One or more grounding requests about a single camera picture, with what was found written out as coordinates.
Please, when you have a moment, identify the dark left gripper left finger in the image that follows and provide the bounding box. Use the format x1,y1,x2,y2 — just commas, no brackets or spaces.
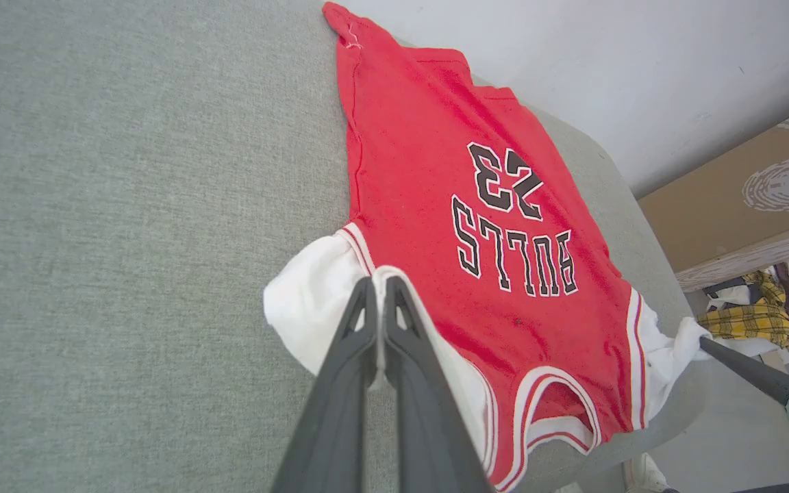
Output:
271,277,379,493

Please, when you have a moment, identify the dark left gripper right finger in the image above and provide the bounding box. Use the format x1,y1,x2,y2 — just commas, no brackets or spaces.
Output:
382,275,495,493

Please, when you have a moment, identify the brown printed cardboard box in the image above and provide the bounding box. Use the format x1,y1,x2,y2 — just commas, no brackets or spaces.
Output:
637,96,789,294

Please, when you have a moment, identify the red Bulls basketball jersey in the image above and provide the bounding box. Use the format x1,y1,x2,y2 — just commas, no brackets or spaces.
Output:
262,1,714,493

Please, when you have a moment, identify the yellow plaid garment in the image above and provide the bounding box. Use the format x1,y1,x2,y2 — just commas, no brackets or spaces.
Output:
698,270,789,352

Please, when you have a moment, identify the white shoe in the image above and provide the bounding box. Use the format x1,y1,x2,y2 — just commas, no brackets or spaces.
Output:
623,452,671,493

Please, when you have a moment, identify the grey fabric sofa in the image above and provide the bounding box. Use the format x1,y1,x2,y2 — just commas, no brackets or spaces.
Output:
0,0,714,493

